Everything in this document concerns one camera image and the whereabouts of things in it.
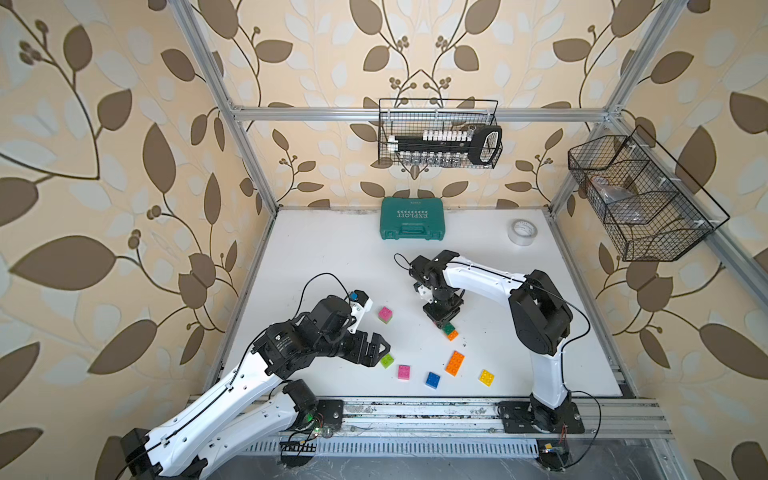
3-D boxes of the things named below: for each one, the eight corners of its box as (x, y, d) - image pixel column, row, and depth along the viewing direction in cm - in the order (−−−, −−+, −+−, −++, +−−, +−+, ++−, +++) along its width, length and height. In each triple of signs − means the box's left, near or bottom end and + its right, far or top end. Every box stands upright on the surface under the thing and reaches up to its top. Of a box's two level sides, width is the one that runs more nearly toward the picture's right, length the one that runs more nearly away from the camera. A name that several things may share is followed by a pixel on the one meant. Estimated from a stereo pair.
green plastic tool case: (379, 240, 112) (379, 232, 109) (381, 204, 125) (381, 197, 121) (446, 240, 112) (447, 232, 109) (441, 205, 125) (442, 197, 121)
